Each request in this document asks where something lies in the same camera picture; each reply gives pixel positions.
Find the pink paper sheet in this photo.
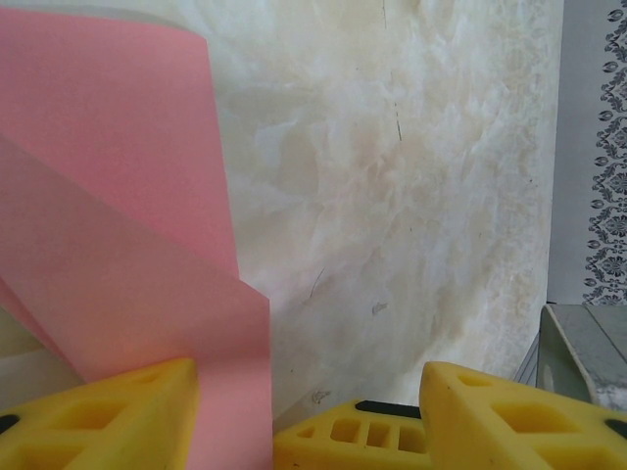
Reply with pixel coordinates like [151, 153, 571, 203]
[0, 8, 273, 470]

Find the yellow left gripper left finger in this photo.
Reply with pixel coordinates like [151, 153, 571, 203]
[0, 356, 201, 470]

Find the aluminium side rail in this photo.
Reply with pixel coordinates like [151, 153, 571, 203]
[517, 302, 627, 407]

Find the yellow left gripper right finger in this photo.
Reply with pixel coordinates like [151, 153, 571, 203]
[420, 360, 627, 470]

